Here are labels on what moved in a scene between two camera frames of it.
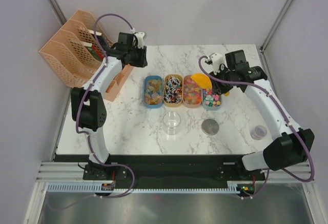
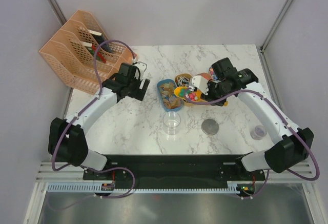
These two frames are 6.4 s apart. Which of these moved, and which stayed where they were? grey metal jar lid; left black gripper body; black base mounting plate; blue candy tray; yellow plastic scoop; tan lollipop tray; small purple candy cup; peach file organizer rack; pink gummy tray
Moved: yellow plastic scoop; left black gripper body; tan lollipop tray; blue candy tray; pink gummy tray
Stayed: grey metal jar lid; peach file organizer rack; black base mounting plate; small purple candy cup
